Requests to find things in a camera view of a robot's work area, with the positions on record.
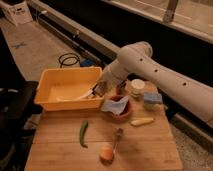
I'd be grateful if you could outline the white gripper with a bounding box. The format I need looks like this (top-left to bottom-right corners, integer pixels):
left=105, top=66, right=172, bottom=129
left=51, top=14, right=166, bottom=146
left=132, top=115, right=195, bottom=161
left=97, top=66, right=116, bottom=95

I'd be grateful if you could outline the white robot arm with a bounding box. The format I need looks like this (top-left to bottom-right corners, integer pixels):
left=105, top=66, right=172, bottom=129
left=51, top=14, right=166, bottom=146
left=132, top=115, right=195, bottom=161
left=96, top=41, right=213, bottom=128

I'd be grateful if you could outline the yellow plastic tray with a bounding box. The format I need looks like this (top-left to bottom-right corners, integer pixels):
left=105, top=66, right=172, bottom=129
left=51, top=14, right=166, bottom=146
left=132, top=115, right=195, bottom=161
left=34, top=67, right=103, bottom=111

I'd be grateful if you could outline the blue object on floor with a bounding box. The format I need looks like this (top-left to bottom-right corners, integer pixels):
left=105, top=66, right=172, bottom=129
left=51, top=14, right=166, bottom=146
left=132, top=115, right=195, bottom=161
left=80, top=59, right=95, bottom=67

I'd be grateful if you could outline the blue grey cloth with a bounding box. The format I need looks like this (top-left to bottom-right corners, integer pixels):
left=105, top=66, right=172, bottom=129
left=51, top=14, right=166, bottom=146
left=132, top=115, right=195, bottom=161
left=101, top=96, right=129, bottom=116

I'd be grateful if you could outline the brown clay bowl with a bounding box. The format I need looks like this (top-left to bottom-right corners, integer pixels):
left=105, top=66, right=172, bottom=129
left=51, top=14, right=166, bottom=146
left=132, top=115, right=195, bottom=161
left=108, top=95, right=132, bottom=122

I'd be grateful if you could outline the blue yellow sponge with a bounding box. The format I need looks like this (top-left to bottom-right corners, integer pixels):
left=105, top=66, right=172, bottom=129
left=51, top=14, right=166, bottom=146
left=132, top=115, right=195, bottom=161
left=143, top=92, right=163, bottom=104

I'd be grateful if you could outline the yellow corn cob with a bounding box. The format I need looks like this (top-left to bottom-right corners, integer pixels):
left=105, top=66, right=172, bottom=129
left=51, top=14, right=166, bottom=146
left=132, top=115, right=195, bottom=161
left=130, top=118, right=155, bottom=127

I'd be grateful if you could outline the green chili pepper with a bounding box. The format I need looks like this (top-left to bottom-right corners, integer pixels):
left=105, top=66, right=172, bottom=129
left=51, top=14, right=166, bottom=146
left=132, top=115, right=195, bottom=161
left=79, top=120, right=88, bottom=148

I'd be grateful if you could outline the metal fork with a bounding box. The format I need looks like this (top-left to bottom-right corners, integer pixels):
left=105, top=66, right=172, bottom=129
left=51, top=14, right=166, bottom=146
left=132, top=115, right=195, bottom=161
left=113, top=128, right=124, bottom=154

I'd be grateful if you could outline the peach fruit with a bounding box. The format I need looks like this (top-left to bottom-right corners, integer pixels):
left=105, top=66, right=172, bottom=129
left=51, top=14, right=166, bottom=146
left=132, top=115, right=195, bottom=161
left=100, top=146, right=114, bottom=161

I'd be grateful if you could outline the black chair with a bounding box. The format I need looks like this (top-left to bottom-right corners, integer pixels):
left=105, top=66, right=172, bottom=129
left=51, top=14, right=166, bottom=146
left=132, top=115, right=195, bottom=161
left=0, top=29, right=42, bottom=171

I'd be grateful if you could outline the white cardboard box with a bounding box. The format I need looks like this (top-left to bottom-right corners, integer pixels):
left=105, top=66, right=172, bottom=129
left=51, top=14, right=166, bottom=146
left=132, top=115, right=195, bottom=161
left=0, top=0, right=33, bottom=26

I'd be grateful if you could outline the black coiled cable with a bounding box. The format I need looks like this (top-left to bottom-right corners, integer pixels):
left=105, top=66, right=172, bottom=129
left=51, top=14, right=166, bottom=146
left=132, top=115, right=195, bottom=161
left=58, top=52, right=81, bottom=68

